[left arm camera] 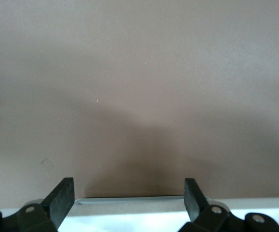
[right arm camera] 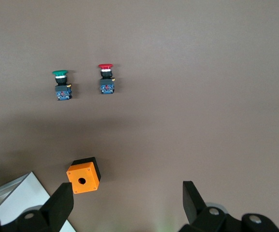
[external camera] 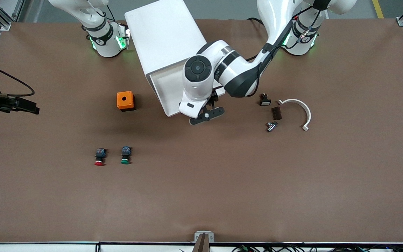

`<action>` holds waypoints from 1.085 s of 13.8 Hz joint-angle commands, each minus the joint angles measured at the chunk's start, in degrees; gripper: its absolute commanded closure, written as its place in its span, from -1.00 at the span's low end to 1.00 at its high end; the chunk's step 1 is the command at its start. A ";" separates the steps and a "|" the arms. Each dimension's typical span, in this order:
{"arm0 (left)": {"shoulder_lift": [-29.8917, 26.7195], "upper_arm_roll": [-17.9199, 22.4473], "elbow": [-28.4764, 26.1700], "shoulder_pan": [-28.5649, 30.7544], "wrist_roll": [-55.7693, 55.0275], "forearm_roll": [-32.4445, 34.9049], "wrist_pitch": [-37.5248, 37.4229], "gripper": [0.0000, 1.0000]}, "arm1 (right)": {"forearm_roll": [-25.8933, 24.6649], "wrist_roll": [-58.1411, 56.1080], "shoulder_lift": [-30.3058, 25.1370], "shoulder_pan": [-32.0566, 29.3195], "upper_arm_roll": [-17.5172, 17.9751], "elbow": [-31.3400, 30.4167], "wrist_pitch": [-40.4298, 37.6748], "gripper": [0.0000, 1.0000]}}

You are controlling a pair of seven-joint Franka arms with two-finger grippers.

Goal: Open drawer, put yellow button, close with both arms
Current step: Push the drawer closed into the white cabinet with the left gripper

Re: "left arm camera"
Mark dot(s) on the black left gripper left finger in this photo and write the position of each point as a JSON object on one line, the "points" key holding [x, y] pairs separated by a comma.
{"points": [[45, 212]]}

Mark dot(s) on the white plastic rack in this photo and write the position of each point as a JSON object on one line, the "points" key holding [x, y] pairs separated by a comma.
{"points": [[129, 217]]}

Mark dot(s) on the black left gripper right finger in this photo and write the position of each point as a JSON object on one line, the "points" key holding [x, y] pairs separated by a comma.
{"points": [[209, 217]]}

